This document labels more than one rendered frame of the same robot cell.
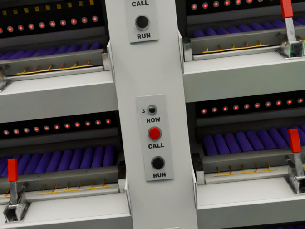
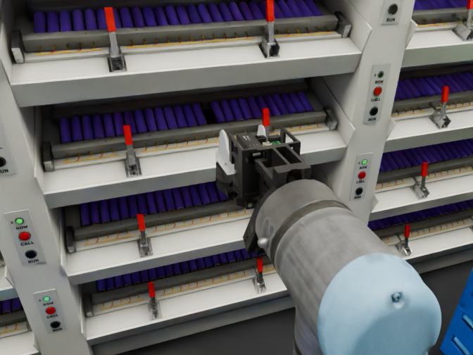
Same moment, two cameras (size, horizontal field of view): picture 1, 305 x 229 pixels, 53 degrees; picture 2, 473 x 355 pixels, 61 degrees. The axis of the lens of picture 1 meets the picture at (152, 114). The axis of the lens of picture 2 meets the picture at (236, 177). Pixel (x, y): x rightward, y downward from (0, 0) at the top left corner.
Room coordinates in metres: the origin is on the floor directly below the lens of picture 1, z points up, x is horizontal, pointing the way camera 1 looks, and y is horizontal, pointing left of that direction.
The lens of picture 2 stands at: (-0.22, 0.53, 0.91)
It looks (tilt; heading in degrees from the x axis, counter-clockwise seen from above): 31 degrees down; 340
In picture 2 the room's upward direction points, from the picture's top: straight up
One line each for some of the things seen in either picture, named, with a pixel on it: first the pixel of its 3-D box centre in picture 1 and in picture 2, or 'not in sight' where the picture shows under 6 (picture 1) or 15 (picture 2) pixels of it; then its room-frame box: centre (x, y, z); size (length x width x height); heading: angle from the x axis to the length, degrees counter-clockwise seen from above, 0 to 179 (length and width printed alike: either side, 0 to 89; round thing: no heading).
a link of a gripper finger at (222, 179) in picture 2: not in sight; (235, 179); (0.20, 0.38, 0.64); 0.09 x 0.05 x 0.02; 5
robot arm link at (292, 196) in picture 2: not in sight; (300, 227); (0.06, 0.37, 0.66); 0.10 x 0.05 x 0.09; 88
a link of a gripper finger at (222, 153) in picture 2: not in sight; (224, 149); (0.25, 0.38, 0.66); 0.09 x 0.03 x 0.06; 5
